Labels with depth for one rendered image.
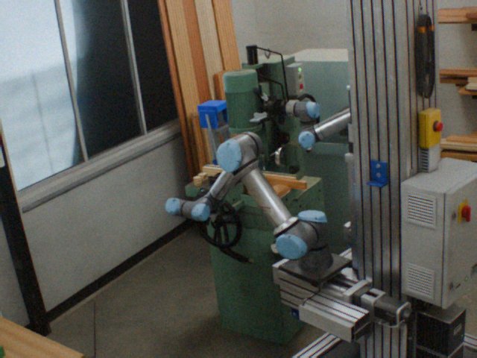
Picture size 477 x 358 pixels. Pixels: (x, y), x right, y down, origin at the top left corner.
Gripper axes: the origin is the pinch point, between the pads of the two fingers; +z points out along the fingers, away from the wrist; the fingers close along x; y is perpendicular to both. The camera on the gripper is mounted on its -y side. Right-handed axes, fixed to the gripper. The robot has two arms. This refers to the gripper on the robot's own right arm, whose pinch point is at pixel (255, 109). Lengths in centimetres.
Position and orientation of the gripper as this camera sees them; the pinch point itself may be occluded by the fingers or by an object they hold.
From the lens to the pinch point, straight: 303.7
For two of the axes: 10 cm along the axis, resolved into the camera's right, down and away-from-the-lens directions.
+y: -4.2, -5.4, -7.3
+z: -8.3, -1.0, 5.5
